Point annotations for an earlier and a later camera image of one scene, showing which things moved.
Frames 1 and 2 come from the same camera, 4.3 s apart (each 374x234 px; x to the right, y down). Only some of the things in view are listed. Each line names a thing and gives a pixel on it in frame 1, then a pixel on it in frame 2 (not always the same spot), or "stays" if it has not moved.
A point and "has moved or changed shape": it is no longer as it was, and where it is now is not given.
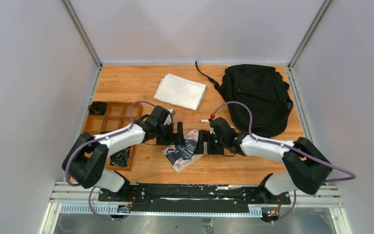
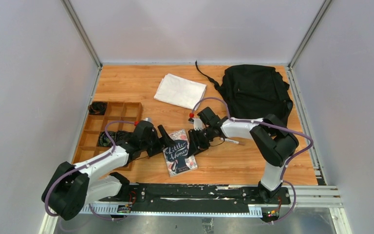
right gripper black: (205, 136) to (195, 143)
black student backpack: (261, 90) stays
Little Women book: (181, 156) has moved or changed shape
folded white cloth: (180, 91) stays
